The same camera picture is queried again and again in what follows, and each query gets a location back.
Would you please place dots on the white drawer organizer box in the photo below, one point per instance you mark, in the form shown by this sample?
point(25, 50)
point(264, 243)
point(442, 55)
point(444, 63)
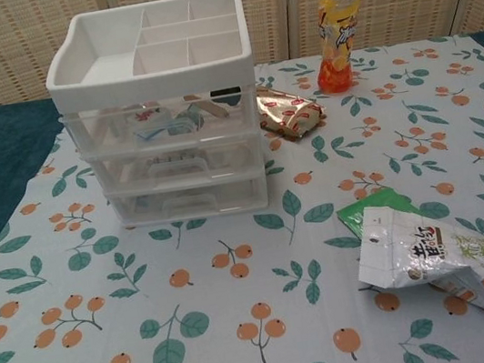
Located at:
point(152, 82)

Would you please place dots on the gold red snack packet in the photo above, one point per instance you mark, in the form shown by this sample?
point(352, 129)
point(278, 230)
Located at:
point(291, 114)

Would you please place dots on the small black cap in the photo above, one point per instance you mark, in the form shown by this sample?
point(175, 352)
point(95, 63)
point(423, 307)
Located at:
point(225, 93)

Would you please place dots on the green foil packet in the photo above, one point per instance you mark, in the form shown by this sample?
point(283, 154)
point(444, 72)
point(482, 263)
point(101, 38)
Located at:
point(375, 208)

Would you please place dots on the floral fruit print tablecloth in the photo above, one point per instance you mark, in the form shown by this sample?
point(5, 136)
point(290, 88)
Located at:
point(198, 312)

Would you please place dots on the orange drink bottle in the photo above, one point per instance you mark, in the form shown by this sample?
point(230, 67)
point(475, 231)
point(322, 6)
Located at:
point(336, 37)

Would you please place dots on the white nut snack bag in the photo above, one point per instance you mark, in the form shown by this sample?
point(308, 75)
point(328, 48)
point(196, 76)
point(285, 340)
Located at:
point(443, 260)

